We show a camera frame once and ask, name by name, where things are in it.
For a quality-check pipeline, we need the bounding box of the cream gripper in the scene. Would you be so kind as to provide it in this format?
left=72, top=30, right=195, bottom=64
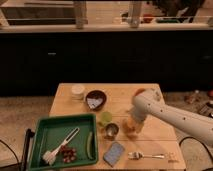
left=129, top=113, right=146, bottom=133

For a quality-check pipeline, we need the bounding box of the black cable right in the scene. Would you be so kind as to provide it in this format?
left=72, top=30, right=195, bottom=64
left=178, top=136, right=213, bottom=171

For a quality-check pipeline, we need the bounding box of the white dish brush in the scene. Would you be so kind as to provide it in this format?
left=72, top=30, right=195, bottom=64
left=42, top=127, right=80, bottom=165

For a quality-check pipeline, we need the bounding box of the metal cup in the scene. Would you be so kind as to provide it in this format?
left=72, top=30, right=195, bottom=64
left=105, top=123, right=119, bottom=140

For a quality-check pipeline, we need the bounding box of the orange bowl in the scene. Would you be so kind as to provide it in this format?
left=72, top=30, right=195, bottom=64
left=134, top=88, right=145, bottom=96

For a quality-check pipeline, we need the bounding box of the green plastic cup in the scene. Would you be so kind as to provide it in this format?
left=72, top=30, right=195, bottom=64
left=98, top=111, right=112, bottom=127

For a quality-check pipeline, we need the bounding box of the red grapes bunch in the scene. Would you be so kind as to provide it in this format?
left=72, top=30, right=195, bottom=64
left=60, top=145, right=77, bottom=163

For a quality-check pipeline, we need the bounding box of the white cup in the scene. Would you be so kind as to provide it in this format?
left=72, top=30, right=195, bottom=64
left=71, top=84, right=85, bottom=100

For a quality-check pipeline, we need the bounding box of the green pea pod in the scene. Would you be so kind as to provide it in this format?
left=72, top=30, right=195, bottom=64
left=86, top=132, right=93, bottom=160

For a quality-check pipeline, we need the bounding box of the black chair frame left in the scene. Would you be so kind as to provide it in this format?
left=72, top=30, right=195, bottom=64
left=0, top=129, right=35, bottom=171

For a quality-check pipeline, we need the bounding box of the blue sponge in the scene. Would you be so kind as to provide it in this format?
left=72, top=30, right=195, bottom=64
left=103, top=142, right=125, bottom=167

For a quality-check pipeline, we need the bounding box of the dark brown bowl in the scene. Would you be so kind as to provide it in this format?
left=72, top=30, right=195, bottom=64
left=85, top=90, right=107, bottom=111

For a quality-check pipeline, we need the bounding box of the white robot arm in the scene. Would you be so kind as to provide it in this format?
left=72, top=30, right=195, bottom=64
left=131, top=88, right=213, bottom=147

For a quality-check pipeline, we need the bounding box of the green plastic tray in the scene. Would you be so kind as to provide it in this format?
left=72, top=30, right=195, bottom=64
left=27, top=113, right=100, bottom=171

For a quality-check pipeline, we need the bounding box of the orange apple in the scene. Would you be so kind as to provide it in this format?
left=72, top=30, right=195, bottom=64
left=124, top=118, right=136, bottom=134

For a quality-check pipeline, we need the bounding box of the silver fork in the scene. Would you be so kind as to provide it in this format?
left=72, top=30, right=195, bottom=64
left=128, top=152, right=165, bottom=160

